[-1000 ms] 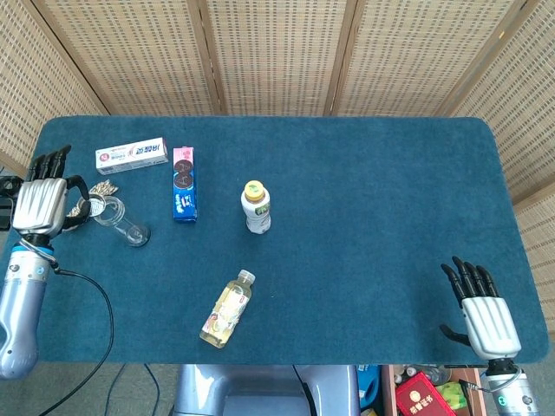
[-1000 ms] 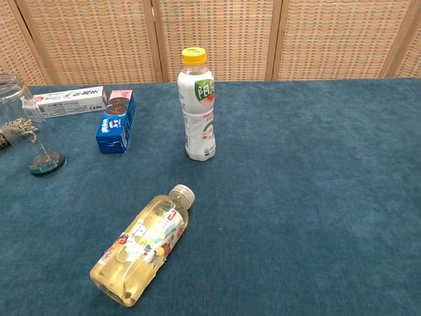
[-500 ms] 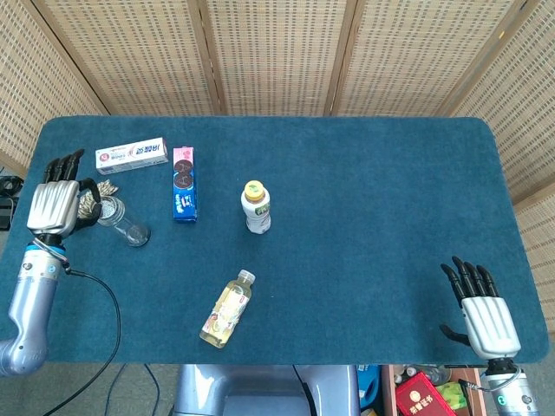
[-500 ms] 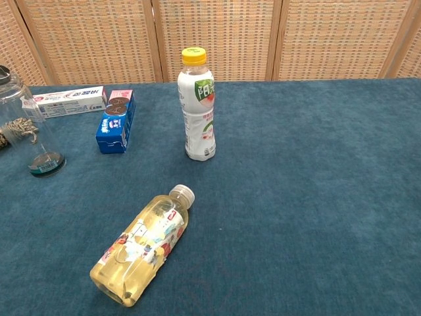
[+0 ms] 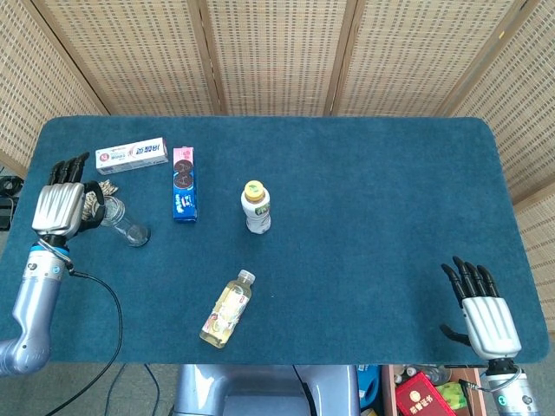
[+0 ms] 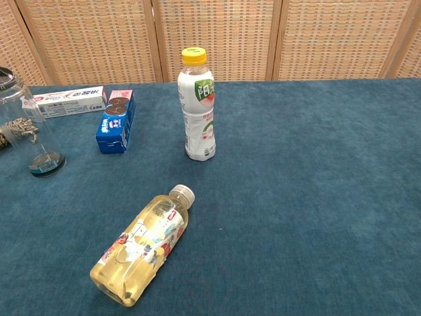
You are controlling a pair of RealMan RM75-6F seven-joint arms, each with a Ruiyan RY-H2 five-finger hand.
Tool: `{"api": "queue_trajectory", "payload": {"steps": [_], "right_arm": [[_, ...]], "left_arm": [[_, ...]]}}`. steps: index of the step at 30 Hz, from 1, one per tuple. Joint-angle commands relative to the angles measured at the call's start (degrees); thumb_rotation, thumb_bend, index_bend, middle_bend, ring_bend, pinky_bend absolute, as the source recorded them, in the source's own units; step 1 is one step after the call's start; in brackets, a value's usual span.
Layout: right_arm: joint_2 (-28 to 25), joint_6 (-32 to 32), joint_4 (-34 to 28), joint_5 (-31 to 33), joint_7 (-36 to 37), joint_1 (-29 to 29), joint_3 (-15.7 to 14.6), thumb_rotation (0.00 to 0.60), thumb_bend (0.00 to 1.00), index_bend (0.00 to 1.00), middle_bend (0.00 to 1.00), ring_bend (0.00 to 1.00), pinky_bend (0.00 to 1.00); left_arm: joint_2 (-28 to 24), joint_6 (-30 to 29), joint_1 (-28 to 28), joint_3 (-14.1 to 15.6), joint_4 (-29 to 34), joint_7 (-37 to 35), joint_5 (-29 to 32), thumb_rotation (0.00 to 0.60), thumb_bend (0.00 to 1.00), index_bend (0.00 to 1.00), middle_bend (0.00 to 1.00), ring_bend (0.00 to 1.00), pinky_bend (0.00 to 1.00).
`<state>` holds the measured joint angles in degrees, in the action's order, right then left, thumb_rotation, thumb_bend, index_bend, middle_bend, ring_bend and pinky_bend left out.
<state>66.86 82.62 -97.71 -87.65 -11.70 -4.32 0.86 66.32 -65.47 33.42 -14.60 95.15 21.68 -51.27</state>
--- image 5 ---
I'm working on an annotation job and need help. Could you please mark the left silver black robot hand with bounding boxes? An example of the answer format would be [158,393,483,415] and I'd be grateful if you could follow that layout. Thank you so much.
[30,151,108,249]

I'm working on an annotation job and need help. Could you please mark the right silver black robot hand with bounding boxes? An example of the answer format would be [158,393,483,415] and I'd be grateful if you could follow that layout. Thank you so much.
[440,256,523,361]

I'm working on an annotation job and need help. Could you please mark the clear glass cup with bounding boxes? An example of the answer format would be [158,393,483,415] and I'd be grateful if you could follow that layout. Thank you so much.
[97,195,152,248]

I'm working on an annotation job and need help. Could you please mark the green snack packet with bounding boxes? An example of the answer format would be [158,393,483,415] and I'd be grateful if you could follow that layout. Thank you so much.
[435,381,468,411]

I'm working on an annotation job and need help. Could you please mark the white red toothpaste box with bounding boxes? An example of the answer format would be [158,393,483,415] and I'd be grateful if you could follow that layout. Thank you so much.
[95,136,170,176]

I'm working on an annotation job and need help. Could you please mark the red certificate book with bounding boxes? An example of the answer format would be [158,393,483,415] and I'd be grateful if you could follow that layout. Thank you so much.
[395,373,446,416]

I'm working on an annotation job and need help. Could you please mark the brown wooden storage box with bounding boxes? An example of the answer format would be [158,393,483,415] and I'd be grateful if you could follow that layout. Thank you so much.
[381,364,489,416]

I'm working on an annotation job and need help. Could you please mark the blue pink cookie box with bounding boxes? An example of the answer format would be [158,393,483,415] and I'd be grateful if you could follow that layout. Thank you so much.
[173,146,200,224]

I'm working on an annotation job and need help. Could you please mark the blue plastic container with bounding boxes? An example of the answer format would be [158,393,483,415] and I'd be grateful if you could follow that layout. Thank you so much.
[357,364,382,411]

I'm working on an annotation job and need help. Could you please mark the blue felt table cover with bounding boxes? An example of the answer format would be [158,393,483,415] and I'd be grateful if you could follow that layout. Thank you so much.
[0,115,550,365]

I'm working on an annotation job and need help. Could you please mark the clear bottle with yellow drink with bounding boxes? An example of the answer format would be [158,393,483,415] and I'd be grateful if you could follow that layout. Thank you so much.
[199,269,257,349]

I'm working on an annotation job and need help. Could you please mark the yellow-capped white tea bottle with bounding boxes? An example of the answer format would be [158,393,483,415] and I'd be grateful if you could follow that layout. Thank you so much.
[240,179,272,235]

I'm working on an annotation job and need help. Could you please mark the grey-blue robot torso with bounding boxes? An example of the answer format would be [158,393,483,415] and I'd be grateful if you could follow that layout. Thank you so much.
[173,363,361,416]

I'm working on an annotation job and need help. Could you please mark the woven wooden folding screen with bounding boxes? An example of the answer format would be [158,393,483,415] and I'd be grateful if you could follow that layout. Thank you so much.
[0,0,555,335]

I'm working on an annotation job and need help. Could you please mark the black device with cables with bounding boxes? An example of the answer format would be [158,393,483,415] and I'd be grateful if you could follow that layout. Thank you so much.
[0,175,23,231]

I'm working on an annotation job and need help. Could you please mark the beige braided rope bundle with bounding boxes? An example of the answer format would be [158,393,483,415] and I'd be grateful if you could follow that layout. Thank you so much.
[82,179,121,222]

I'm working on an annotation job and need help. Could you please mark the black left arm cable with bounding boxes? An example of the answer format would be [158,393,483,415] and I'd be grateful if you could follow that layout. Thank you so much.
[42,268,124,416]

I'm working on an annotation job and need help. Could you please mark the black floor cables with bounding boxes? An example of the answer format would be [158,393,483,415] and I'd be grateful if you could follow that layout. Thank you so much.
[103,363,162,416]

